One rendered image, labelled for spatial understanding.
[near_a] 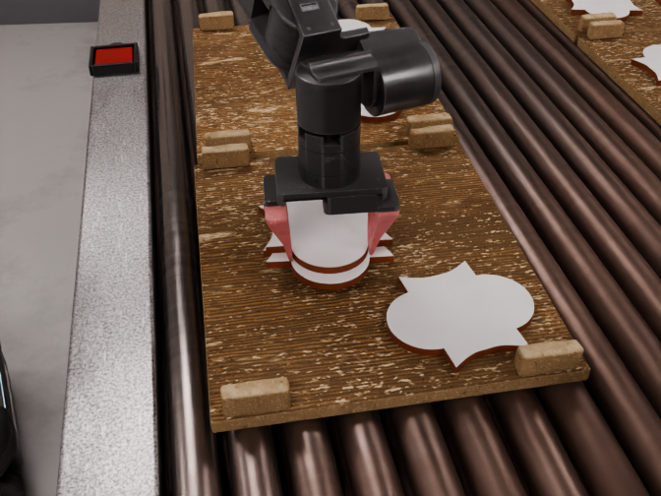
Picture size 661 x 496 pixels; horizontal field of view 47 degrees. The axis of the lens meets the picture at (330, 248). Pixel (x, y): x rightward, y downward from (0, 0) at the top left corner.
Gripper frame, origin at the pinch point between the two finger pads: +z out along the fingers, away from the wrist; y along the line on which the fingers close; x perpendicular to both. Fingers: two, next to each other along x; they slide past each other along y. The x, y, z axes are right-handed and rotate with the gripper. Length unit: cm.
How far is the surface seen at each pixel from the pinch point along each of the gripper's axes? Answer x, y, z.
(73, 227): -138, 68, 95
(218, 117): -35.0, 12.1, 3.4
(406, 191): -14.8, -10.8, 3.9
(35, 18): -300, 110, 89
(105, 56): -58, 31, 4
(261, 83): -44.7, 5.9, 3.3
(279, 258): -0.2, 5.2, 1.1
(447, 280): 2.7, -11.7, 3.3
